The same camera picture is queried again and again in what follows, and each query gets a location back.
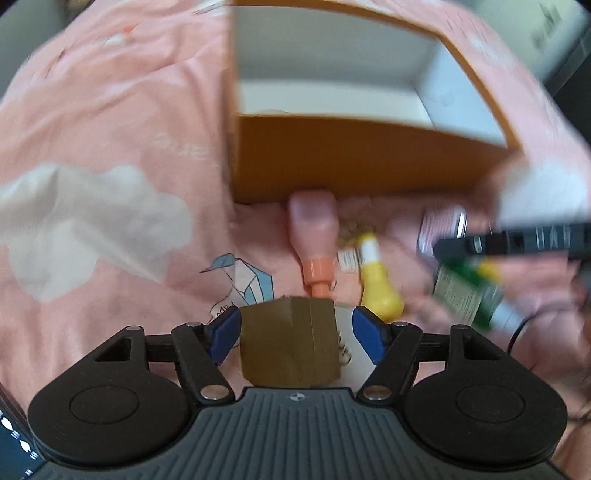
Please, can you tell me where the yellow squeeze bottle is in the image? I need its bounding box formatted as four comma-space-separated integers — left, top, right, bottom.
356, 233, 404, 320

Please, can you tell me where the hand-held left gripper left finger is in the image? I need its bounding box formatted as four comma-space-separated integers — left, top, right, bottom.
90, 307, 242, 406

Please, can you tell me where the pink and silver packet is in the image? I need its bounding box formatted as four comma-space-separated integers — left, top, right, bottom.
417, 207, 468, 254

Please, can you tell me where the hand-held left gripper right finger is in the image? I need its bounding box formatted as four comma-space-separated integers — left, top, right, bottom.
352, 305, 504, 406

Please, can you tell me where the thin black cable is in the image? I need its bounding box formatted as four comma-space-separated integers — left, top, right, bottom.
507, 313, 551, 355

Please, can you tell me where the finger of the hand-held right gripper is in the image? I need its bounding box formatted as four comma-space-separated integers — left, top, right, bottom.
433, 222, 586, 260

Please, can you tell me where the brown cardboard box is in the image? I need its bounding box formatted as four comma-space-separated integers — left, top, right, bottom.
240, 297, 341, 388

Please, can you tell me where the orange storage box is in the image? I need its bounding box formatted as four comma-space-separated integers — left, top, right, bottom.
229, 0, 523, 206

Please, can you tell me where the green bottle with white cap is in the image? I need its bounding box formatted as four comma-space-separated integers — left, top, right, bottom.
431, 257, 525, 332

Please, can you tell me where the pink bottle with orange cap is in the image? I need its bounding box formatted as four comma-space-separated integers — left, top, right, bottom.
288, 190, 340, 300

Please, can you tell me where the pink printed blanket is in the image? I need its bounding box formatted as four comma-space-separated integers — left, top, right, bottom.
0, 0, 591, 480

